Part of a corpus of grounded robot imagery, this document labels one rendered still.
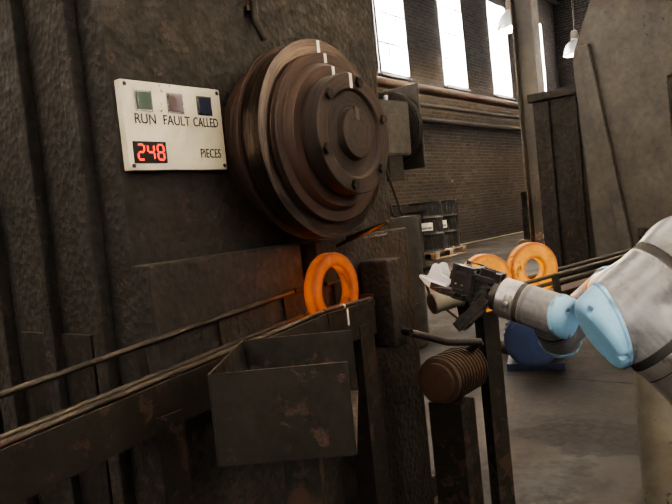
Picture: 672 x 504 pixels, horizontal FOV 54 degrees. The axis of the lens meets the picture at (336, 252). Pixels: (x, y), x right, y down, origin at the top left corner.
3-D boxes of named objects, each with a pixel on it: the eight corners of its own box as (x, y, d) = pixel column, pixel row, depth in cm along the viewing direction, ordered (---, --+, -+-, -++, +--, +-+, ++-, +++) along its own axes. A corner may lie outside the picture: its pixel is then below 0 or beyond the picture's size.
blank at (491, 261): (452, 260, 185) (458, 260, 182) (501, 248, 189) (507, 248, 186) (463, 314, 186) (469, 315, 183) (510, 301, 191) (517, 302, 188)
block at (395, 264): (364, 347, 184) (355, 261, 183) (380, 341, 190) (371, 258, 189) (396, 349, 177) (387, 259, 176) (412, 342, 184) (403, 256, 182)
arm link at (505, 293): (523, 317, 152) (505, 325, 145) (504, 311, 155) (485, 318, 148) (532, 280, 150) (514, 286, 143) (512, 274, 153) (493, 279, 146)
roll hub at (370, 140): (308, 197, 147) (294, 70, 146) (379, 193, 169) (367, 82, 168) (328, 195, 144) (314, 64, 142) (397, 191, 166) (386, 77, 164)
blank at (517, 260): (500, 248, 189) (506, 248, 186) (546, 236, 194) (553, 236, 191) (510, 301, 191) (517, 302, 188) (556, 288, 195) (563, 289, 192)
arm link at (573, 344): (598, 336, 155) (591, 314, 145) (561, 370, 154) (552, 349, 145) (568, 311, 161) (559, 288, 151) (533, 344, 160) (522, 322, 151)
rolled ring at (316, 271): (355, 248, 169) (345, 248, 171) (309, 256, 155) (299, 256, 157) (362, 320, 170) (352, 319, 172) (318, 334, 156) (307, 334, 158)
